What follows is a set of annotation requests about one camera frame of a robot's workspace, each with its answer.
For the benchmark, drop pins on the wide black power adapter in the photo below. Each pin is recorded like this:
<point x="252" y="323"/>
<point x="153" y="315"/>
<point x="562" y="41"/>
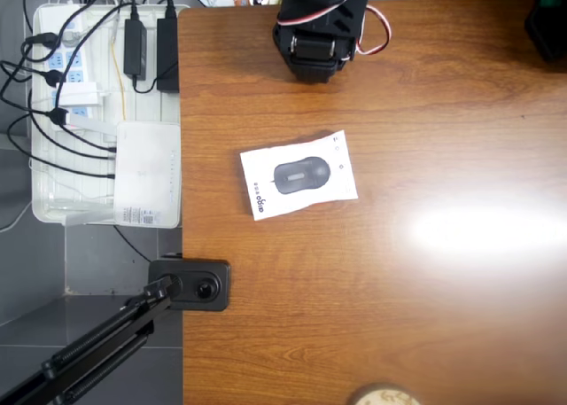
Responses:
<point x="167" y="55"/>

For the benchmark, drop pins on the slim black power adapter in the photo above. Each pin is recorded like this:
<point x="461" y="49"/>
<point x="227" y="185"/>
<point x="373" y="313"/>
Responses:
<point x="135" y="46"/>

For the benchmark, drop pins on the black spring boom stand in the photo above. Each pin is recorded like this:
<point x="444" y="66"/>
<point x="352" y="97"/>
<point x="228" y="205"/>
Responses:
<point x="186" y="272"/>

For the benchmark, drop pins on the black second arm base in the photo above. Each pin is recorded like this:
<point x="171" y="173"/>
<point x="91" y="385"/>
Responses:
<point x="549" y="37"/>

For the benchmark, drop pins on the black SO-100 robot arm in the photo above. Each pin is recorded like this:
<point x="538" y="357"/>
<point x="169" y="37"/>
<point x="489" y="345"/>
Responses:
<point x="312" y="72"/>

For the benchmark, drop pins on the orange white mouse box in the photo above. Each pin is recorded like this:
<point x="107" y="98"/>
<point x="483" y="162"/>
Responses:
<point x="301" y="174"/>

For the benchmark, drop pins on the white power strip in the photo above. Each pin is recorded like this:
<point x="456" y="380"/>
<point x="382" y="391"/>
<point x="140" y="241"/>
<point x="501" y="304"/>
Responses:
<point x="75" y="75"/>

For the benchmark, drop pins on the white plug adapter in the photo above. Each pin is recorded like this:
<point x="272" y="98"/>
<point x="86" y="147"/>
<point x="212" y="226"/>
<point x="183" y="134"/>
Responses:
<point x="77" y="95"/>

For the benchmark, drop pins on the white plastic tray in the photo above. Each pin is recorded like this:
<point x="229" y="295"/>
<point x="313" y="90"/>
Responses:
<point x="150" y="106"/>

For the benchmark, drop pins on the round wooden coaster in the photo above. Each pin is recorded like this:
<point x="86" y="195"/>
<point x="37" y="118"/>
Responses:
<point x="385" y="396"/>

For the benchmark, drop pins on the white router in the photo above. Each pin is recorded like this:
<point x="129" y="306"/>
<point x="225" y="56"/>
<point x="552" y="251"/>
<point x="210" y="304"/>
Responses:
<point x="146" y="170"/>

